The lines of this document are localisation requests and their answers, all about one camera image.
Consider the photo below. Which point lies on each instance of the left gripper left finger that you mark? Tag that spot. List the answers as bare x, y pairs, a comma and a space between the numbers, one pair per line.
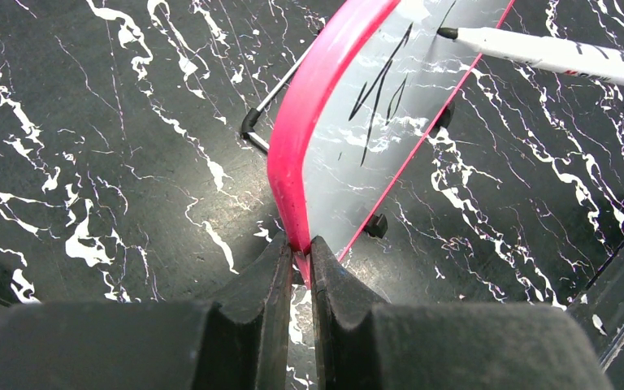
235, 339

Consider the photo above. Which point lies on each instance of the pink framed whiteboard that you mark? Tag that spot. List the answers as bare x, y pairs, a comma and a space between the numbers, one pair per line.
373, 84

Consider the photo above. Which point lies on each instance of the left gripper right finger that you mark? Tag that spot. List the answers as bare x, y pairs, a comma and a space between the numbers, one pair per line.
365, 342

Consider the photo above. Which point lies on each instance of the white whiteboard marker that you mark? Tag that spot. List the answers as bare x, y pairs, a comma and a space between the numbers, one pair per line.
552, 54

